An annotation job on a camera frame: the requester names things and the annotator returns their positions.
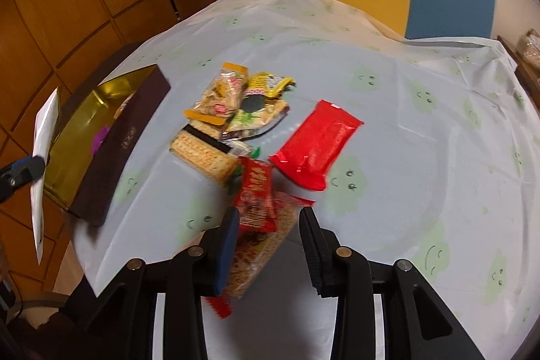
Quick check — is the purple candy wrapper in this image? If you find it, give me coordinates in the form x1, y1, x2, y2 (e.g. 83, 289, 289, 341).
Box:
90, 126, 110, 155

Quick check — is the gold-lined dark gift box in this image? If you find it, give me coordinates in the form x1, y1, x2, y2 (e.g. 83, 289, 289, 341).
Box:
45, 64, 170, 227

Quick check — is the yellow snack packet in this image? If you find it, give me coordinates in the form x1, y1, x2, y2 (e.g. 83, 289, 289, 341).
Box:
244, 71, 296, 99

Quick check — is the tissue box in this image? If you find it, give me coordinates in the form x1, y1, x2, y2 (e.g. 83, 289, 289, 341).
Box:
516, 28, 540, 70

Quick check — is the green and white snack packet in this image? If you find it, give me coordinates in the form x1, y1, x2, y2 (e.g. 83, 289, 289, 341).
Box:
221, 95, 289, 140

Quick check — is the light blue smiley tablecloth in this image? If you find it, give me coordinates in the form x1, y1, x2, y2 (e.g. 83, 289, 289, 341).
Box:
73, 0, 539, 359

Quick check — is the cracker pack with green ends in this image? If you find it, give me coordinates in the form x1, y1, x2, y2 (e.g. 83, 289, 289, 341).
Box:
169, 120, 261, 186

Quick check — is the wooden side table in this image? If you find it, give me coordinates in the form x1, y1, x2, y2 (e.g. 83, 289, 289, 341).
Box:
497, 36, 540, 111

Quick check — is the orange-ended biscuit packet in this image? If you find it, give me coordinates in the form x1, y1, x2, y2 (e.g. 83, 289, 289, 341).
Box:
184, 62, 249, 126

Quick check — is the small red snack packet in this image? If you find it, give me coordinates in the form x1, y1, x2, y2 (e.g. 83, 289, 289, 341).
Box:
234, 157, 277, 233

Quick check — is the glossy red snack packet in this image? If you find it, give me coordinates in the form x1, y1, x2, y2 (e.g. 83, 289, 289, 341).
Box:
269, 100, 363, 191

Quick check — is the long white snack packet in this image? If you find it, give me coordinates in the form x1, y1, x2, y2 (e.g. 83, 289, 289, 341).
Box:
30, 89, 59, 264

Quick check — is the long sesame stick packet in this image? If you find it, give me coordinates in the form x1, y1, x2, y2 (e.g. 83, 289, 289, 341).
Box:
205, 192, 314, 319

